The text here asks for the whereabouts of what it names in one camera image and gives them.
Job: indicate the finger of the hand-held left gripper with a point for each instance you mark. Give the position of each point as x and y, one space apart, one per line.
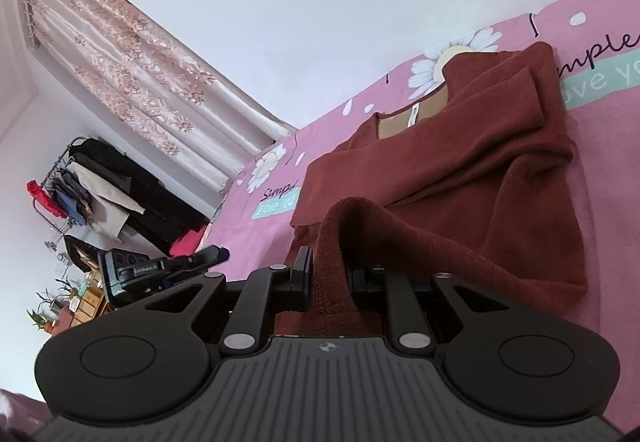
212 256

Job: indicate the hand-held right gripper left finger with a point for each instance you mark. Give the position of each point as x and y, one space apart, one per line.
302 282

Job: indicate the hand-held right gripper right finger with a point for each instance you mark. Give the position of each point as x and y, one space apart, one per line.
359 289

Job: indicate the rust red knit sweater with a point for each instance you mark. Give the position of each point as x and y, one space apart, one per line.
475 172

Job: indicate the metal clothes rack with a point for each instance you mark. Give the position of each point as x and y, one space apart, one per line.
50 172

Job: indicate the pink red garment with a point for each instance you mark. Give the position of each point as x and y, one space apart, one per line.
187 242

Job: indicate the dark framed picture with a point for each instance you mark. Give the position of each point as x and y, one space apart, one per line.
80 254

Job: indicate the wooden cabinet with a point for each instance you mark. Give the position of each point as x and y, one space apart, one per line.
82 309

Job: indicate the beige hanging garment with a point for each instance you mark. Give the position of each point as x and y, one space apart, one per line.
112 207

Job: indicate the black hanging coat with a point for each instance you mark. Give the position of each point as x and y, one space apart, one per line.
145 192

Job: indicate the potted green plant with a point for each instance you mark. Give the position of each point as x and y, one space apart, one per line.
42 312

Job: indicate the blue hanging garment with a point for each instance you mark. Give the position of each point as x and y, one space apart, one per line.
72 199

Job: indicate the red hanging garment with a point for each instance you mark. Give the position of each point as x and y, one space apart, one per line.
42 197

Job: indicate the person's dark red clothing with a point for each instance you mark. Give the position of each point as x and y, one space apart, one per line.
22 409

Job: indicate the beige patterned curtain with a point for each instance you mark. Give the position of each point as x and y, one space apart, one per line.
125 72

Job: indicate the pink floral bed sheet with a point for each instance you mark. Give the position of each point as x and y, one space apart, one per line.
615 162

